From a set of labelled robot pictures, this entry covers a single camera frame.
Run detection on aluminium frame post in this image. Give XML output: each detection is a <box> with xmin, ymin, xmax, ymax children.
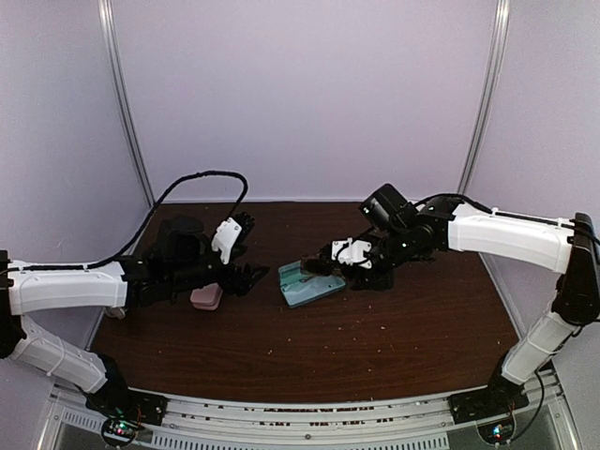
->
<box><xmin>97</xmin><ymin>0</ymin><xmax>155</xmax><ymax>207</ymax></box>
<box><xmin>457</xmin><ymin>0</ymin><xmax>511</xmax><ymax>194</ymax></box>

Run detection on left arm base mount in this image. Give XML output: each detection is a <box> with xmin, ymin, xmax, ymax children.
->
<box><xmin>84</xmin><ymin>391</ymin><xmax>168</xmax><ymax>448</ymax></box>

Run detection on grey-blue glasses case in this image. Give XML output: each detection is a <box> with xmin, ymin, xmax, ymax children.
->
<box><xmin>277</xmin><ymin>261</ymin><xmax>346</xmax><ymax>308</ymax></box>

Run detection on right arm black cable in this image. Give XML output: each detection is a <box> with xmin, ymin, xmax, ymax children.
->
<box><xmin>412</xmin><ymin>192</ymin><xmax>600</xmax><ymax>423</ymax></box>

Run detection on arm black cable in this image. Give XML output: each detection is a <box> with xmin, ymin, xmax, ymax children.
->
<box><xmin>412</xmin><ymin>192</ymin><xmax>600</xmax><ymax>423</ymax></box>
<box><xmin>0</xmin><ymin>171</ymin><xmax>249</xmax><ymax>282</ymax></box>

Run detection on left aluminium frame post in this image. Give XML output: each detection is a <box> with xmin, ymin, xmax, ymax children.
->
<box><xmin>97</xmin><ymin>0</ymin><xmax>155</xmax><ymax>207</ymax></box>

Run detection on light blue cloth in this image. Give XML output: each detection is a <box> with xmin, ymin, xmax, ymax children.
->
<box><xmin>280</xmin><ymin>276</ymin><xmax>346</xmax><ymax>308</ymax></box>

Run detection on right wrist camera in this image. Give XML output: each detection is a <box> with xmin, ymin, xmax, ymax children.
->
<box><xmin>319</xmin><ymin>237</ymin><xmax>373</xmax><ymax>269</ymax></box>

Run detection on pink glasses case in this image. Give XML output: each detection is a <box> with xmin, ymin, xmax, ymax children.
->
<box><xmin>189</xmin><ymin>284</ymin><xmax>222</xmax><ymax>311</ymax></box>

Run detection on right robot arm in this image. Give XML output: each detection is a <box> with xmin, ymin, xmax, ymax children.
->
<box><xmin>329</xmin><ymin>184</ymin><xmax>599</xmax><ymax>414</ymax></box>

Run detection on patterned mug orange inside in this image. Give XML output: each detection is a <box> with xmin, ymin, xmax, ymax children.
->
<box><xmin>105</xmin><ymin>307</ymin><xmax>127</xmax><ymax>320</ymax></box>

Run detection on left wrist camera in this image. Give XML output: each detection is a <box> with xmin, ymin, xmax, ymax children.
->
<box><xmin>211</xmin><ymin>212</ymin><xmax>255</xmax><ymax>264</ymax></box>

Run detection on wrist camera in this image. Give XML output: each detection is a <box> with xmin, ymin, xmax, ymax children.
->
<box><xmin>319</xmin><ymin>237</ymin><xmax>373</xmax><ymax>269</ymax></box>
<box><xmin>211</xmin><ymin>212</ymin><xmax>255</xmax><ymax>264</ymax></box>

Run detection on dark sunglasses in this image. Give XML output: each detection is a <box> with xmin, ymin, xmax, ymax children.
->
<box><xmin>300</xmin><ymin>253</ymin><xmax>341</xmax><ymax>278</ymax></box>

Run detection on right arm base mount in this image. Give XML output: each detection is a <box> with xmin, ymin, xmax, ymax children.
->
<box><xmin>448</xmin><ymin>388</ymin><xmax>530</xmax><ymax>445</ymax></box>

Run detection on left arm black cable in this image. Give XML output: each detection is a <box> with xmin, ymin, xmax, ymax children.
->
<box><xmin>0</xmin><ymin>171</ymin><xmax>249</xmax><ymax>282</ymax></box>

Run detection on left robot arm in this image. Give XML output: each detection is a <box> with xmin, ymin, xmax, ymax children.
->
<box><xmin>1</xmin><ymin>213</ymin><xmax>268</xmax><ymax>416</ymax></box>

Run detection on aluminium front rail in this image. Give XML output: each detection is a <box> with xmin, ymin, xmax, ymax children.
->
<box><xmin>37</xmin><ymin>369</ymin><xmax>585</xmax><ymax>450</ymax></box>

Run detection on right aluminium frame post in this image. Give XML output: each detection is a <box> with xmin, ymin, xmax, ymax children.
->
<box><xmin>457</xmin><ymin>0</ymin><xmax>511</xmax><ymax>194</ymax></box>

